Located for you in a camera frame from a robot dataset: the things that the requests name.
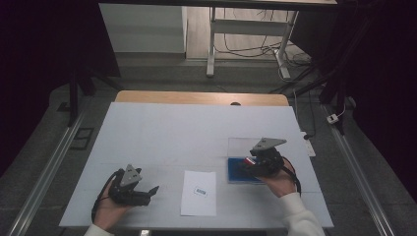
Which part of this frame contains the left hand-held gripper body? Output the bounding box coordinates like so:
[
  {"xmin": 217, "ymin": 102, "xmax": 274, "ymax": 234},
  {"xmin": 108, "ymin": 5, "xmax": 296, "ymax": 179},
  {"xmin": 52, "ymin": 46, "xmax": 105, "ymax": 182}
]
[{"xmin": 107, "ymin": 163, "xmax": 151, "ymax": 207}]

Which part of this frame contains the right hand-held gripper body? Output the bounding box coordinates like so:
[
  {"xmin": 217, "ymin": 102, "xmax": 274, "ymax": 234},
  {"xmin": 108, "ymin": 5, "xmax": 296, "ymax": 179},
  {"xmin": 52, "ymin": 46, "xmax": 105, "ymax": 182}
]
[{"xmin": 249, "ymin": 137, "xmax": 288, "ymax": 179}]

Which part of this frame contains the person's right hand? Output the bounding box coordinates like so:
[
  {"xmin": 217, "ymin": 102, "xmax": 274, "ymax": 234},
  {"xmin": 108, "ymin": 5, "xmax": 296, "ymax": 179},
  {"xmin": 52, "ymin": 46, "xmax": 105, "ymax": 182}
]
[{"xmin": 257, "ymin": 156, "xmax": 299, "ymax": 199}]

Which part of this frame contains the person's left hand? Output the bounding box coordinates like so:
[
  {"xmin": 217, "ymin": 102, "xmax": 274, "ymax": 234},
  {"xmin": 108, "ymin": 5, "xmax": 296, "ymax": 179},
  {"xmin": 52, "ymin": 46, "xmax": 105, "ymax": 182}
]
[{"xmin": 92, "ymin": 181, "xmax": 136, "ymax": 232}]

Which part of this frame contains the white table cover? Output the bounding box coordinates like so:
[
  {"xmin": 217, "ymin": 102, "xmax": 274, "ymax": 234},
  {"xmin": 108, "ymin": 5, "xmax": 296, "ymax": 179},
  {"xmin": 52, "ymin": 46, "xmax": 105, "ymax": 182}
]
[{"xmin": 58, "ymin": 101, "xmax": 334, "ymax": 229}]

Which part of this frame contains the white paper sheet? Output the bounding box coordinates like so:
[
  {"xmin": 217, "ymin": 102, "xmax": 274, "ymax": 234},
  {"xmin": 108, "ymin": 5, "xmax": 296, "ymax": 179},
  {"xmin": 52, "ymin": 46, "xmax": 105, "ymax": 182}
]
[{"xmin": 180, "ymin": 169, "xmax": 217, "ymax": 217}]

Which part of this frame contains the wooden table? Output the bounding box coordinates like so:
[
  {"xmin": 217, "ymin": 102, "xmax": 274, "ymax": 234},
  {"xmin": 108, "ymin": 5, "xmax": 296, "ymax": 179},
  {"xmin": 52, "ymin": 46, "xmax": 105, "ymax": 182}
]
[{"xmin": 114, "ymin": 89, "xmax": 290, "ymax": 107}]

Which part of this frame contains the black light stand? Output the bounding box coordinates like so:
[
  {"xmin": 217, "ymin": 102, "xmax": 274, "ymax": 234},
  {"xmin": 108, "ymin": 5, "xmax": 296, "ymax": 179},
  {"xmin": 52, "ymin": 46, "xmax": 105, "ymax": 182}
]
[{"xmin": 268, "ymin": 62, "xmax": 350, "ymax": 136}]

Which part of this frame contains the black tripod stand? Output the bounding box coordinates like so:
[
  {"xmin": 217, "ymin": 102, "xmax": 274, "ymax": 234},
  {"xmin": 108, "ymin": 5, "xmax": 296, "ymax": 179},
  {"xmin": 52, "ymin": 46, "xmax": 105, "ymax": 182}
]
[{"xmin": 66, "ymin": 63, "xmax": 124, "ymax": 128}]

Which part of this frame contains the white board panel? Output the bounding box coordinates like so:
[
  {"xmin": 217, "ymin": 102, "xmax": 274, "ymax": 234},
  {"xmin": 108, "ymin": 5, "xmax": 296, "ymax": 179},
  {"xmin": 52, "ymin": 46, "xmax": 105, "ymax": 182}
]
[{"xmin": 97, "ymin": 3, "xmax": 189, "ymax": 54}]

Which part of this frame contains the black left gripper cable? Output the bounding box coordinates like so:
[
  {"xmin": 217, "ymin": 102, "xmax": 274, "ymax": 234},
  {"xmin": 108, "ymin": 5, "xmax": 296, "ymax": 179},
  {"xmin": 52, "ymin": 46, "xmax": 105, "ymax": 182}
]
[{"xmin": 90, "ymin": 168, "xmax": 124, "ymax": 223}]

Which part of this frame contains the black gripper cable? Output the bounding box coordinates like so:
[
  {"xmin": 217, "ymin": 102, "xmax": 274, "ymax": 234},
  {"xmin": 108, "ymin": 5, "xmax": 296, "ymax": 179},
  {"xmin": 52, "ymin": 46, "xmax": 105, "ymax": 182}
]
[
  {"xmin": 280, "ymin": 159, "xmax": 303, "ymax": 199},
  {"xmin": 90, "ymin": 168, "xmax": 124, "ymax": 223}
]

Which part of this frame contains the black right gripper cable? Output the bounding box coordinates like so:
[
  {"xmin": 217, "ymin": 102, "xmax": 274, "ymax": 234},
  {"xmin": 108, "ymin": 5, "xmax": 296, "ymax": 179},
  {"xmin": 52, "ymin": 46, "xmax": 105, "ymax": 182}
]
[{"xmin": 280, "ymin": 159, "xmax": 303, "ymax": 199}]

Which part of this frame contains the black hanging cable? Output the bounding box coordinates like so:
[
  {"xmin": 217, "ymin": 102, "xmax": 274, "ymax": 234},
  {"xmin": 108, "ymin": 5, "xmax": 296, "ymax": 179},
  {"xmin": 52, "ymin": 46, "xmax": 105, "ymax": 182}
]
[{"xmin": 292, "ymin": 88, "xmax": 318, "ymax": 141}]

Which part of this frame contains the black floor socket frame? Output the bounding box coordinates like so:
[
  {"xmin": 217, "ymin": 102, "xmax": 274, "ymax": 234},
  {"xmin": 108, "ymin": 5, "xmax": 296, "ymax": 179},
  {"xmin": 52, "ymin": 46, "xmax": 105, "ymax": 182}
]
[{"xmin": 70, "ymin": 127, "xmax": 95, "ymax": 151}]

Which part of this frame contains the metal floor rail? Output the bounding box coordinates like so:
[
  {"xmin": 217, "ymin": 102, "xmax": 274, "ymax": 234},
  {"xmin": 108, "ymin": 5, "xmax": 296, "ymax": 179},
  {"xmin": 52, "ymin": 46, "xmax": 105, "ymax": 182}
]
[
  {"xmin": 6, "ymin": 109, "xmax": 87, "ymax": 236},
  {"xmin": 322, "ymin": 103, "xmax": 396, "ymax": 236}
]

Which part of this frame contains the tangle of floor cables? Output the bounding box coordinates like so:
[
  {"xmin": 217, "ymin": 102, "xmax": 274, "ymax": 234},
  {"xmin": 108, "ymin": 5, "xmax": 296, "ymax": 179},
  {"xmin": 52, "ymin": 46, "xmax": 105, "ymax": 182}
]
[{"xmin": 214, "ymin": 8, "xmax": 313, "ymax": 68}]

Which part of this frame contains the white desk frame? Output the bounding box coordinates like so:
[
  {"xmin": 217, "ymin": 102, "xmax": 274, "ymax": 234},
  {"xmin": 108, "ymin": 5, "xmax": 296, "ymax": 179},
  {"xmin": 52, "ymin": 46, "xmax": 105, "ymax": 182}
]
[{"xmin": 206, "ymin": 6, "xmax": 300, "ymax": 81}]

